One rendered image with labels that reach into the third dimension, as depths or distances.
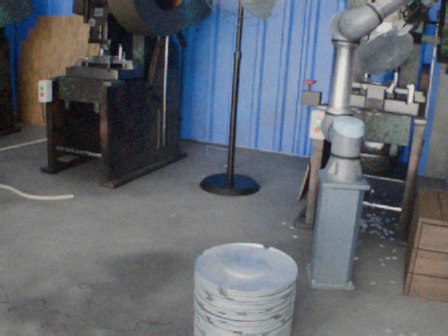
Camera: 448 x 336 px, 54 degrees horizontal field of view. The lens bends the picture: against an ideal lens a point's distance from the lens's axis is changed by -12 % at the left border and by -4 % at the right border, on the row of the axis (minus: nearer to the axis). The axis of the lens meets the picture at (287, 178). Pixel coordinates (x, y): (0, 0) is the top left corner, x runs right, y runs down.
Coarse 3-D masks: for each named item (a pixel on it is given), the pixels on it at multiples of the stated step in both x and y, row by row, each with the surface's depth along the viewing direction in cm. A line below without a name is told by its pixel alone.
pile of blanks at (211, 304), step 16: (208, 288) 121; (288, 288) 125; (208, 304) 123; (224, 304) 120; (240, 304) 120; (256, 304) 120; (272, 304) 122; (288, 304) 128; (208, 320) 125; (224, 320) 121; (240, 320) 121; (256, 320) 122; (272, 320) 125; (288, 320) 131
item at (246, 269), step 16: (224, 256) 137; (240, 256) 137; (256, 256) 139; (272, 256) 140; (288, 256) 140; (208, 272) 127; (224, 272) 128; (240, 272) 127; (256, 272) 128; (272, 272) 130; (288, 272) 131; (240, 288) 120; (256, 288) 121; (272, 288) 122
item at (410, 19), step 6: (414, 0) 187; (408, 6) 191; (414, 6) 189; (420, 6) 187; (402, 12) 194; (408, 12) 192; (414, 12) 190; (420, 12) 192; (408, 18) 192; (414, 18) 191; (420, 18) 193
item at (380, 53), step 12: (384, 36) 204; (396, 36) 206; (408, 36) 208; (372, 48) 208; (384, 48) 211; (396, 48) 214; (408, 48) 215; (360, 60) 212; (372, 60) 215; (384, 60) 219; (396, 60) 220; (372, 72) 223; (384, 72) 225
